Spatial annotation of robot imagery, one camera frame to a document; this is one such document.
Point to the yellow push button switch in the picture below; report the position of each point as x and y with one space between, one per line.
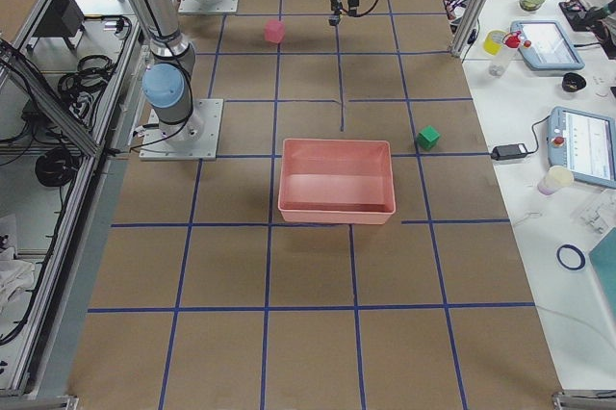
334 20

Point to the pink cube centre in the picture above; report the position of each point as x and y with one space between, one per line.
274 31

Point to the yellow tape roll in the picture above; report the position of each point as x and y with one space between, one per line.
493 42

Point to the green cube near bin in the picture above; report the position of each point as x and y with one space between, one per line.
428 137

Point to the clear squeeze bottle red cap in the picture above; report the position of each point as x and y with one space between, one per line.
508 49

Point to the pink plastic bin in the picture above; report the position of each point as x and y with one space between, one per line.
336 181

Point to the teach pendant far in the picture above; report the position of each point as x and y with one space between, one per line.
550 47

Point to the teach pendant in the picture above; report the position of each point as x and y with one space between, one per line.
550 47
584 143

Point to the black power adapter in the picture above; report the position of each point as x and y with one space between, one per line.
505 152

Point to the black small bowl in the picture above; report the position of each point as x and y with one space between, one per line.
572 82

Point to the white plastic cup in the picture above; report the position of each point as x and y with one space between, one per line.
555 179

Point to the teach pendant near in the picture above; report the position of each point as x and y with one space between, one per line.
584 143

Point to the teal board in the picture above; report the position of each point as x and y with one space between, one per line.
603 261

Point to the white cloth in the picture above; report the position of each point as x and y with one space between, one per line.
17 275

